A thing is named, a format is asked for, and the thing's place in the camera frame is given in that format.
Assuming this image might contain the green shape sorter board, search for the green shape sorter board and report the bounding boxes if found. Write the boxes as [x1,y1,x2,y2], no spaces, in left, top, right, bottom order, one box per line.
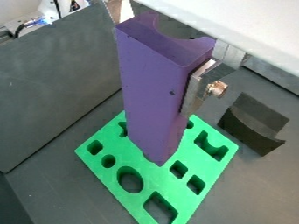
[75,113,239,224]

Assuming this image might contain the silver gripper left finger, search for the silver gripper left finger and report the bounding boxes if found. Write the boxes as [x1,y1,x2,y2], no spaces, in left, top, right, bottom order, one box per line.
[104,0,135,25]

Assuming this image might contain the grey raised platform panel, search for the grey raised platform panel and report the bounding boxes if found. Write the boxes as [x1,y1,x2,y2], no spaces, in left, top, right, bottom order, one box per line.
[0,2,120,173]

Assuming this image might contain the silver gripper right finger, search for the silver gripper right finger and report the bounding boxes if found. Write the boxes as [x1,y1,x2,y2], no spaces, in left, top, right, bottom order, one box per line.
[180,39,247,117]

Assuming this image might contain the white robot equipment background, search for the white robot equipment background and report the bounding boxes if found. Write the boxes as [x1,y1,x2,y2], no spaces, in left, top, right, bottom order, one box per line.
[0,0,92,45]

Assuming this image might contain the black arch block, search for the black arch block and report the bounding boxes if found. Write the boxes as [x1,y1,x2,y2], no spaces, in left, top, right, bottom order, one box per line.
[218,92,290,156]

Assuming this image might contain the purple arch block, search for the purple arch block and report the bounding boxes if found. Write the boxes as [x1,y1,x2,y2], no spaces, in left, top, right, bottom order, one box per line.
[116,11,215,165]

